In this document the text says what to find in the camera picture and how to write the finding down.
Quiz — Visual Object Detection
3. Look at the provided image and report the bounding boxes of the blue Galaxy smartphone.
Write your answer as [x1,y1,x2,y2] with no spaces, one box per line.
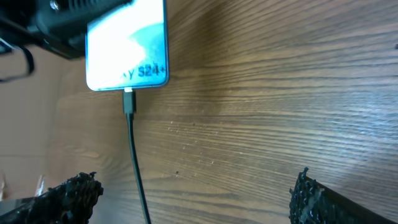
[85,0,169,91]

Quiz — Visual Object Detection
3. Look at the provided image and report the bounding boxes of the black USB charging cable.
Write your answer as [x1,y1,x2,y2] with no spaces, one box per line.
[122,87,152,224]

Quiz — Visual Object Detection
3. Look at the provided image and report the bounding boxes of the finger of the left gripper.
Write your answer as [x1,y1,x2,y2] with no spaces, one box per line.
[34,0,132,59]

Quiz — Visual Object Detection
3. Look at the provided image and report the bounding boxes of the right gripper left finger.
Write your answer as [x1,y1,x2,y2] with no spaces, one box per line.
[1,172,104,224]

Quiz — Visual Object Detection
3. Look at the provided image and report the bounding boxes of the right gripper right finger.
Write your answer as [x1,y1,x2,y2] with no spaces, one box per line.
[289,167,395,224]

